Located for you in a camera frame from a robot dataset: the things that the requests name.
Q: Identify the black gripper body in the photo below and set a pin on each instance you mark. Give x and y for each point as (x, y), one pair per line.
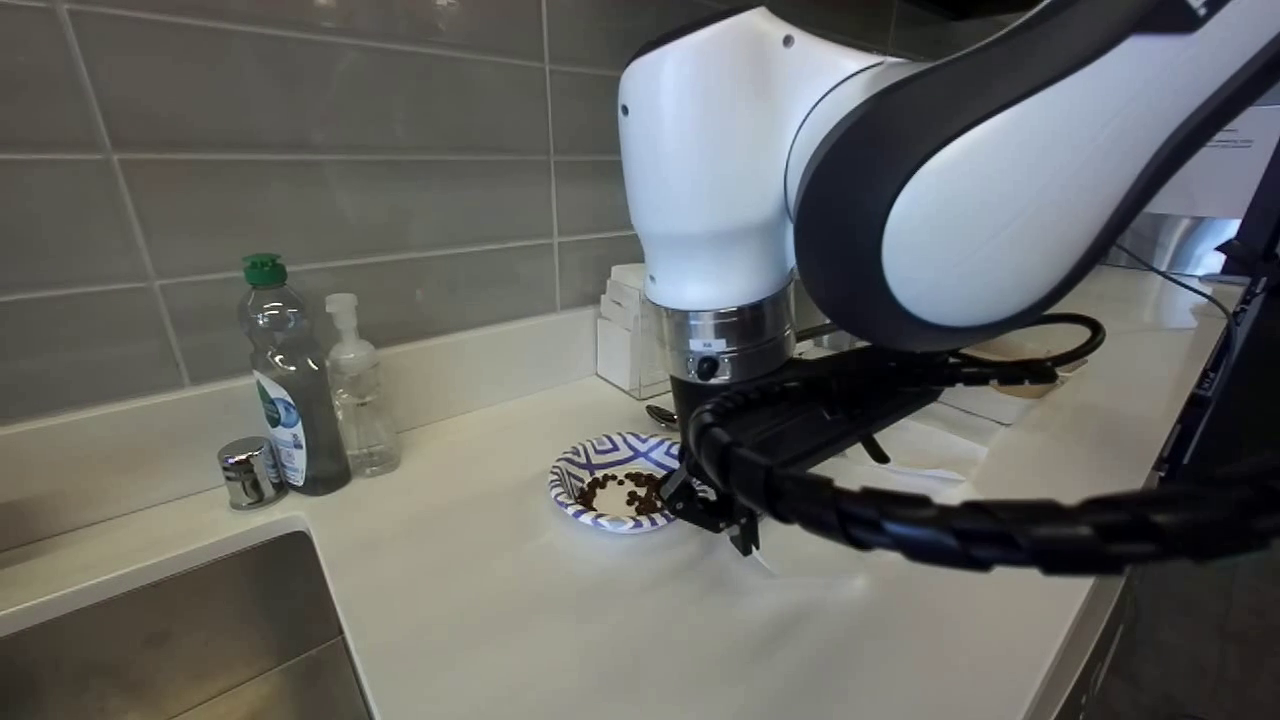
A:
(813, 413)

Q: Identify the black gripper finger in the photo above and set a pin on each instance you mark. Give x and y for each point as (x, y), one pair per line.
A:
(740, 526)
(686, 499)

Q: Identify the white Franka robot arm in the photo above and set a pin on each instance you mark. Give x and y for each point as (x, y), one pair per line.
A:
(962, 161)

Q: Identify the pile of coffee beans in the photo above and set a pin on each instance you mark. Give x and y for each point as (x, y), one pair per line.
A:
(622, 499)

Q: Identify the white folded napkin stack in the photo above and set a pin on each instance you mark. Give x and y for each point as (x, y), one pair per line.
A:
(624, 335)

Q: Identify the metal spoon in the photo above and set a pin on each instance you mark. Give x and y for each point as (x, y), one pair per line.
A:
(660, 413)

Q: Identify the blue patterned paper plate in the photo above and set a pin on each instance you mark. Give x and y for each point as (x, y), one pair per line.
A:
(584, 480)

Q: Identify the clear pump bottle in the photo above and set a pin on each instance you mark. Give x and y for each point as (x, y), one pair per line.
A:
(363, 401)

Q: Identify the dish soap bottle green cap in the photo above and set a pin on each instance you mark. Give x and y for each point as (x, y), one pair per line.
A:
(298, 386)

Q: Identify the black stand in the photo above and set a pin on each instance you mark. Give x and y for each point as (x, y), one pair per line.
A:
(1235, 386)

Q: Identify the chrome faucet knob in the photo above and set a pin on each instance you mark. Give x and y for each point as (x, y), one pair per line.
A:
(248, 473)

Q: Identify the white paper sign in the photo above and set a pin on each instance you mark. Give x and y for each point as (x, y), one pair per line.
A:
(1235, 164)

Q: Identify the stainless steel sink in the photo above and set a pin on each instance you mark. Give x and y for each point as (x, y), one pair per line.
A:
(172, 640)

